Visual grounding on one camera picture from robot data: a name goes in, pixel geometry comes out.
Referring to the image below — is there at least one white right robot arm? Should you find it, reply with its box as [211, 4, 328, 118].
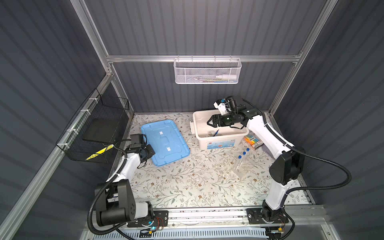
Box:
[207, 96, 305, 223]

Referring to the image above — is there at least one white plastic storage box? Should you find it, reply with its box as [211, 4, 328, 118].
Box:
[190, 110, 249, 150]

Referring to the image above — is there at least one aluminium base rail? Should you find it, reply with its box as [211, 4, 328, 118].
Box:
[86, 206, 328, 232]

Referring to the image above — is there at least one white wire wall basket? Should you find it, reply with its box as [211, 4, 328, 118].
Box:
[173, 58, 242, 85]

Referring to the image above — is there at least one highlighter marker pack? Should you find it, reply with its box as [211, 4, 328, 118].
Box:
[244, 135, 264, 150]

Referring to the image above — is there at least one black wire wall basket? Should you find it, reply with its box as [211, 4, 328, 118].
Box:
[56, 90, 130, 164]

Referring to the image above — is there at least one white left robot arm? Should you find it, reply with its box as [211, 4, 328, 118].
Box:
[93, 134, 155, 227]

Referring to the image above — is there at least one clear test tube rack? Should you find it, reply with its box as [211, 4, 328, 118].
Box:
[231, 157, 255, 179]

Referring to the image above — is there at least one blue plastic box lid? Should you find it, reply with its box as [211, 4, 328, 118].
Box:
[141, 120, 190, 167]

